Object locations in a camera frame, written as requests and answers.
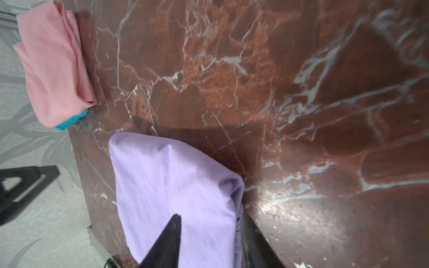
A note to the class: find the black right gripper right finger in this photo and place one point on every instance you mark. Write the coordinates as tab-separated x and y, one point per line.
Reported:
257	252

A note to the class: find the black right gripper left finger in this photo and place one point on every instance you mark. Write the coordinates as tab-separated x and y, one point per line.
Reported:
166	249

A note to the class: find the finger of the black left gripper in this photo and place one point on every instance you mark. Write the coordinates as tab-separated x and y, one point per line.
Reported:
32	181

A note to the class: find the purple t-shirt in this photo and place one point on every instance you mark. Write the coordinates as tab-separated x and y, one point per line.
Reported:
157	178

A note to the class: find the teal folded t-shirt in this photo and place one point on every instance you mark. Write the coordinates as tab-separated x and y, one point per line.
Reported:
71	121

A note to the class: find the pink folded t-shirt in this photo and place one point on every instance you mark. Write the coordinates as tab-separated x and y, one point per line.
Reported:
56	76

